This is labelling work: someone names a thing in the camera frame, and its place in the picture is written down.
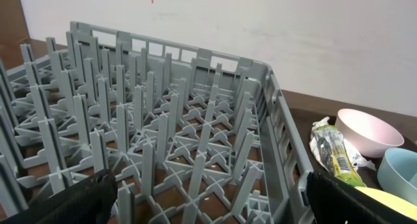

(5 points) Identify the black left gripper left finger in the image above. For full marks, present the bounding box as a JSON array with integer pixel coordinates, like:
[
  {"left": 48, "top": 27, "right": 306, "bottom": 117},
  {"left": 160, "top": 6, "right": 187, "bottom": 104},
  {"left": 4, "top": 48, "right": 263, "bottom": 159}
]
[{"left": 1, "top": 169, "right": 118, "bottom": 224}]

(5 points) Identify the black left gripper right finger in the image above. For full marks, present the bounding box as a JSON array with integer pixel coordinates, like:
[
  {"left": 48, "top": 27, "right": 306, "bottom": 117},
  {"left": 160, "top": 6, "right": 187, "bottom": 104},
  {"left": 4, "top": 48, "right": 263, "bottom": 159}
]
[{"left": 306, "top": 171, "right": 416, "bottom": 224}]

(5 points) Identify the green snack wrapper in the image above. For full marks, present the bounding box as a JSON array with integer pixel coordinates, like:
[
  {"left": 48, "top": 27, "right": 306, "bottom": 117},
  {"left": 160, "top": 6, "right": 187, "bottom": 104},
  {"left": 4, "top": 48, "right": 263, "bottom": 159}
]
[{"left": 310, "top": 125, "right": 366, "bottom": 187}]

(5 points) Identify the yellow plate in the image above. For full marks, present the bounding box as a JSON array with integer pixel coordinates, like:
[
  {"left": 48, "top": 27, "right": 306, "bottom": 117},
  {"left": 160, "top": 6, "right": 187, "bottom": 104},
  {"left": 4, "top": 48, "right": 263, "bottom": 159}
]
[{"left": 356, "top": 186, "right": 416, "bottom": 221}]

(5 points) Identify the light blue bowl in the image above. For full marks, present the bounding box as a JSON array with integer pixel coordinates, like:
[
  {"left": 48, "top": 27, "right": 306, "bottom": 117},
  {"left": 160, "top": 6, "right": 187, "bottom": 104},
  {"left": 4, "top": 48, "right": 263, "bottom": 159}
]
[{"left": 377, "top": 148, "right": 416, "bottom": 205}]

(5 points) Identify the pink bowl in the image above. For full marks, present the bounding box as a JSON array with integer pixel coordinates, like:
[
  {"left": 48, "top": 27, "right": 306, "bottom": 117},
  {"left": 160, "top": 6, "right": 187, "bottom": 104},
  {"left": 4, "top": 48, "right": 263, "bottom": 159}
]
[{"left": 335, "top": 109, "right": 405, "bottom": 158}]

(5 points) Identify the grey plastic dish rack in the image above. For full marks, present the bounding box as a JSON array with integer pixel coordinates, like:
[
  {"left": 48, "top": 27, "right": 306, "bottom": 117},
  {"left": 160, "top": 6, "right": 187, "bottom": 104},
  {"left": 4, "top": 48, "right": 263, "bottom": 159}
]
[{"left": 1, "top": 22, "right": 315, "bottom": 223}]

